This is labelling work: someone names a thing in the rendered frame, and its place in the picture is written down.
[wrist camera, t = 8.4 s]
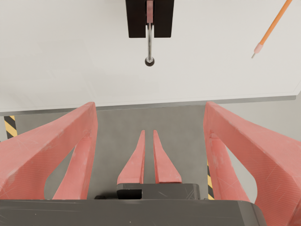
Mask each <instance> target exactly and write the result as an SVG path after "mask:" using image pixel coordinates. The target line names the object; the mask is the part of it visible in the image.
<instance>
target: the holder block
mask: <svg viewBox="0 0 301 226"><path fill-rule="evenodd" d="M145 1H146V0H125V5H126V14H127V24H128V34H129V38H146V26H147V21H146V2H145ZM173 10H174V0H154V2H153V12H154V16H153V23H152V25H153V26H154V38H171V35H172V21H173Z"/></svg>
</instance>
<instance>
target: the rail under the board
mask: <svg viewBox="0 0 301 226"><path fill-rule="evenodd" d="M295 99H296V95H294V96H271V97H255V98H239V99H223V100H200V101H184V102H168V103H152V104H129V105H114V106H98V107H96V111H105V110H122V109H145V108H161V107H178V106H194V105H206V102H207V101H212V102H214V103H216V104H234V103H250V102H267V101H283V100H295ZM75 109H77V108H65V109H43V110H27V111H11V112H0V117H1V116H17V115H33V114H50V113H69V112H71V111H73V110H75Z"/></svg>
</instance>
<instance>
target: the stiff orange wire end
mask: <svg viewBox="0 0 301 226"><path fill-rule="evenodd" d="M291 2H292V0H286V2H285V3H284V5H283V7H282V8H281V10H280V11H279V13H278V14H277V16H276V17H275V19H274V21H273V22H272V24H271V25H270V27H269V28H268V30H267V32H266V33H265V35H264V36H263V38H262V40H261V41H260V42H259V43H258V44H257V46H256V48H255V49H254V54H253V56H252V57H251V58H252V59H253V58H254V56H255V55H256V54H257V53H259V52H260V50H261V49H262V47H263V45H264V43H265V41H266V40H267V38H268V37H269V35H270V34H271V32H272V31H273V29H274V28H275V26H276V25H277V23H278V22H279V20H280V19H281V17H282V15H283V14H284V12H285V11H286V9H287V8H288V6H289V5H290V4H291Z"/></svg>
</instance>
